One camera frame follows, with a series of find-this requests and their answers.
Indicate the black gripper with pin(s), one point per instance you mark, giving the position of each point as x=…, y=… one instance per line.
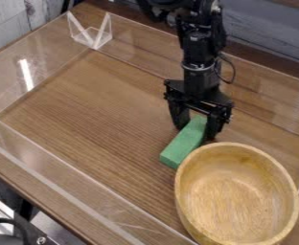
x=198, y=93

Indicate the green rectangular block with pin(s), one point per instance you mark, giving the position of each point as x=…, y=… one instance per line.
x=185, y=143

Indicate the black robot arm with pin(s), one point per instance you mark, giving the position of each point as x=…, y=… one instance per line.
x=200, y=53

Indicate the light wooden bowl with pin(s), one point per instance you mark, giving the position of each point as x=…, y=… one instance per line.
x=236, y=196

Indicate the grey bench in background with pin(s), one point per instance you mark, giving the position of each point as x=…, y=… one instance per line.
x=256, y=22

